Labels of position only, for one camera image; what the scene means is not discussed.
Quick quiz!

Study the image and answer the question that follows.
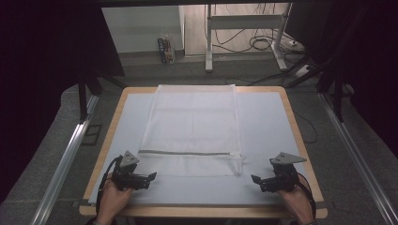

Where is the white mesh laundry bag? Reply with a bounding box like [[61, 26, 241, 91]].
[[137, 83, 247, 177]]

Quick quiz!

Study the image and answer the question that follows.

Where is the white desk frame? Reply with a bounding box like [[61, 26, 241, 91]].
[[204, 3, 294, 74]]

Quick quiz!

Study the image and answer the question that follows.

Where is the black curtain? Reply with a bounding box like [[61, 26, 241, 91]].
[[283, 0, 398, 158], [0, 0, 127, 205]]

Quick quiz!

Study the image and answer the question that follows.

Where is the white power strip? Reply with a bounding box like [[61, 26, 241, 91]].
[[293, 63, 312, 79]]

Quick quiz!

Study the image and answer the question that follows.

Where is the crate of bottles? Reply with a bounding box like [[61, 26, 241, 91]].
[[157, 33, 176, 65]]

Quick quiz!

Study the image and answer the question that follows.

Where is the wooden table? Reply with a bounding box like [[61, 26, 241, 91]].
[[78, 85, 329, 219]]

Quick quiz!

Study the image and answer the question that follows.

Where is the tangle of black floor cables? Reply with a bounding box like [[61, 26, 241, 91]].
[[211, 3, 284, 54]]

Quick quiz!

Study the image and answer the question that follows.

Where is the aluminium floor rail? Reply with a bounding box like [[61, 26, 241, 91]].
[[317, 92, 398, 225], [29, 94, 100, 225]]

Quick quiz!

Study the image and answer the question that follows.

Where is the black metal stand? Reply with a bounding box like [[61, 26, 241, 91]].
[[77, 74, 127, 125], [284, 54, 345, 124]]

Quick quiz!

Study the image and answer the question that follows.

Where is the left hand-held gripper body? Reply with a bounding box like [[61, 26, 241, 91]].
[[111, 150, 151, 192]]

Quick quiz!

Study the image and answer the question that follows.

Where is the thin black floor cable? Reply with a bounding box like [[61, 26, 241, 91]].
[[292, 108, 319, 145]]

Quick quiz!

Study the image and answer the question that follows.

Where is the person's right hand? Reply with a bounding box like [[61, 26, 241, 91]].
[[277, 173, 315, 225]]

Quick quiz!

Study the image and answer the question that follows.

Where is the white table mat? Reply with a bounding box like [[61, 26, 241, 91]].
[[88, 91, 310, 206]]

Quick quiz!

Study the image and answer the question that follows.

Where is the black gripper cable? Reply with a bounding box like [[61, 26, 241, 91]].
[[296, 180, 317, 219], [95, 155, 124, 215]]

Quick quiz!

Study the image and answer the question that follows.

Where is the person's left hand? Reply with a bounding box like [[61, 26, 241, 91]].
[[98, 178, 134, 225]]

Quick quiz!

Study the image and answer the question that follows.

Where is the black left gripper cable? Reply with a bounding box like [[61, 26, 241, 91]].
[[95, 155, 124, 215]]

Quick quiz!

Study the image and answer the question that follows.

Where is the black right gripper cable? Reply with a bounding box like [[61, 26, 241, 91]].
[[296, 180, 317, 219]]

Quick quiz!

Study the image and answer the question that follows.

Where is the black rectangular floor frame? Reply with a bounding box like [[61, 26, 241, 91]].
[[81, 124, 103, 146]]

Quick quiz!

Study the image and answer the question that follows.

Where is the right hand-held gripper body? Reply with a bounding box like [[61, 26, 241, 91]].
[[266, 152, 308, 192]]

